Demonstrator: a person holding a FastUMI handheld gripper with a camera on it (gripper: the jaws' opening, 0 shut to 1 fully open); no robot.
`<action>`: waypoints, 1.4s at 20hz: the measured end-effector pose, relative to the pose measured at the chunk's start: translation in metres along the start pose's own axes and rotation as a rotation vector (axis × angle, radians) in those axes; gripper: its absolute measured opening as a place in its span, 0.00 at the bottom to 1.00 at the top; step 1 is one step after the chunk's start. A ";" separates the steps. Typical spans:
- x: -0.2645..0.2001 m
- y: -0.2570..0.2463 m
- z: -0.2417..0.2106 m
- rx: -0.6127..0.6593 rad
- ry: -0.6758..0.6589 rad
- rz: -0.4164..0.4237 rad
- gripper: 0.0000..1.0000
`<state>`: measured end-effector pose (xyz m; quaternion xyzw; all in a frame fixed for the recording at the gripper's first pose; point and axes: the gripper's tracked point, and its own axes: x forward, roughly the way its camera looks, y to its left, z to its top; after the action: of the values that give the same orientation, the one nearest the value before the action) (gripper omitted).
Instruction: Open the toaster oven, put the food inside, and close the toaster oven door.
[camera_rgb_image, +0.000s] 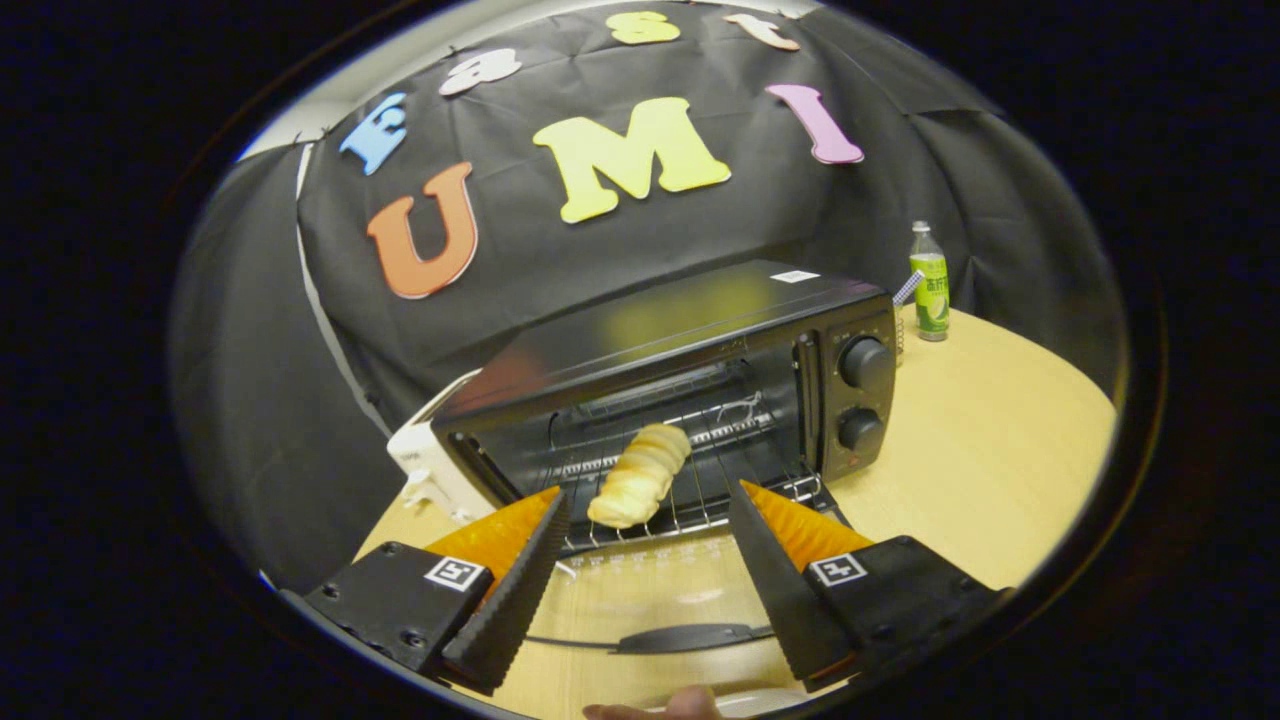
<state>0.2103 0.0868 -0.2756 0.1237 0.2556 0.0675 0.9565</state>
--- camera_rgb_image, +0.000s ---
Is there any green drink bottle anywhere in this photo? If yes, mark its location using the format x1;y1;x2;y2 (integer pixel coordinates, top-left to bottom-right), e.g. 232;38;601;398
909;221;951;343

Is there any sliced bread roll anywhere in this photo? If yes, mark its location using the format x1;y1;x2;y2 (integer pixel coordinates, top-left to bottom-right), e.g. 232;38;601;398
587;423;692;530

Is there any black toaster oven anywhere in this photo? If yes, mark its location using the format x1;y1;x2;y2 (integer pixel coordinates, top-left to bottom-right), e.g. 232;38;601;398
432;260;899;656

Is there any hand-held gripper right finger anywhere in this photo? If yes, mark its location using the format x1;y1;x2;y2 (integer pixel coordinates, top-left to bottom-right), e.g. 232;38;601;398
727;478;1011;693

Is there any white pop-up toaster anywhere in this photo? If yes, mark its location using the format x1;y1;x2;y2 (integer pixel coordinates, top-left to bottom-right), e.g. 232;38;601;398
387;370;501;526

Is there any wire basket with striped straw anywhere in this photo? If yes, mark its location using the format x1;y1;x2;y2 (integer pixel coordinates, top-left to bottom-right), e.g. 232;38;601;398
890;268;927;367

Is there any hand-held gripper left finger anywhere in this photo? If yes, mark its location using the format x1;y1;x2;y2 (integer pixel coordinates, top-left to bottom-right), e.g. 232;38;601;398
303;487;571;696

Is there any white plate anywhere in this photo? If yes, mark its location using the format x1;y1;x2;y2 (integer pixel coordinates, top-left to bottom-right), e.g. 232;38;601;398
645;685;806;717

